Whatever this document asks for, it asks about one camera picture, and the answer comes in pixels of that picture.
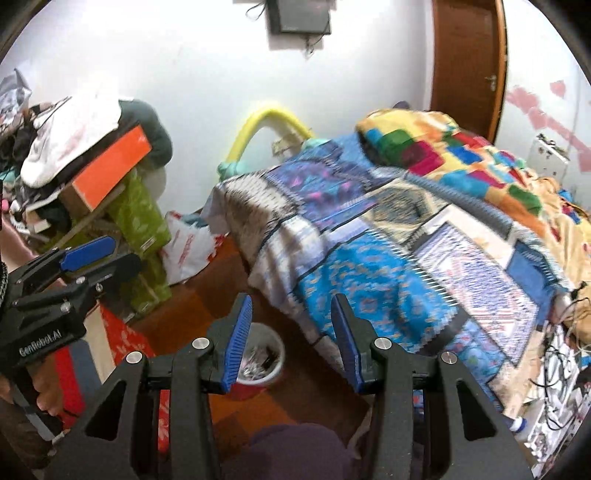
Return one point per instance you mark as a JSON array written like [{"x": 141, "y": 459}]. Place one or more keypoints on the green patterned box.
[{"x": 138, "y": 221}]

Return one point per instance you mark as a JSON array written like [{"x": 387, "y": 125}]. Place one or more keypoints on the dark green cushion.
[{"x": 152, "y": 129}]

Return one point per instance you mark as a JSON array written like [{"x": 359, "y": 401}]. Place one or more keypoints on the white cloth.
[{"x": 60, "y": 138}]

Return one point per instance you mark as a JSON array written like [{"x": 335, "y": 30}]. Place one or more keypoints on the red patterned floor mat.
[{"x": 124, "y": 341}]

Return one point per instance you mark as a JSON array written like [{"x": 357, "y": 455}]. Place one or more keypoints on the red bin with white inside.
[{"x": 273, "y": 341}]

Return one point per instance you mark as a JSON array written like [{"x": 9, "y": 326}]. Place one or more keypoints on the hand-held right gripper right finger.
[{"x": 346, "y": 350}]

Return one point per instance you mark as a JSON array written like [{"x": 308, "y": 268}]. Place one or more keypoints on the white appliance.
[{"x": 549, "y": 157}]

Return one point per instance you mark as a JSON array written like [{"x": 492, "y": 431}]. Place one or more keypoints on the blue patterned bedsheet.
[{"x": 360, "y": 277}]

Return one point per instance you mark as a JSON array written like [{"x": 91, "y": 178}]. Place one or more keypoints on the brown wooden door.
[{"x": 466, "y": 69}]

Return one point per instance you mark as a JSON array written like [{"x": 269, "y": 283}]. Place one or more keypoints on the person's left hand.
[{"x": 48, "y": 387}]

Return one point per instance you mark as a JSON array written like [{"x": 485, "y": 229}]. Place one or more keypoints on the beige blanket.
[{"x": 568, "y": 230}]

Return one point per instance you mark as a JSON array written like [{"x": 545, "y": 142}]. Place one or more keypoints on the yellow padded bar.
[{"x": 258, "y": 117}]

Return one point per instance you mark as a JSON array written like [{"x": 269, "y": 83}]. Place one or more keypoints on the dark wall-mounted panel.
[{"x": 300, "y": 16}]

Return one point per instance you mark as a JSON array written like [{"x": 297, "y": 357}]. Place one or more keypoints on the white bottle with blue cap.
[{"x": 517, "y": 423}]

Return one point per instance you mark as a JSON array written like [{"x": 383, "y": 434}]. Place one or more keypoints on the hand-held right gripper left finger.
[{"x": 238, "y": 346}]

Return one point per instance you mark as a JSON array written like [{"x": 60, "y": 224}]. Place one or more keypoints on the white plastic bag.
[{"x": 184, "y": 249}]

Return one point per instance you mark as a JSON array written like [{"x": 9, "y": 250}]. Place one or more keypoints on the person's purple trouser knee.
[{"x": 291, "y": 454}]

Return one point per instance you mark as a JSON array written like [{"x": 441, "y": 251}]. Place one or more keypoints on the pile of clothes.
[{"x": 18, "y": 138}]

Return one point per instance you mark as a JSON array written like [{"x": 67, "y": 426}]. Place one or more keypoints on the orange box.
[{"x": 111, "y": 166}]

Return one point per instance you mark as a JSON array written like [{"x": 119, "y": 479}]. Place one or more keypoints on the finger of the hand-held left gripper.
[
  {"x": 115, "y": 270},
  {"x": 87, "y": 251}
]

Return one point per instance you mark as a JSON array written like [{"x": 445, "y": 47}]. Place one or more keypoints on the colourful patchwork blanket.
[{"x": 438, "y": 152}]

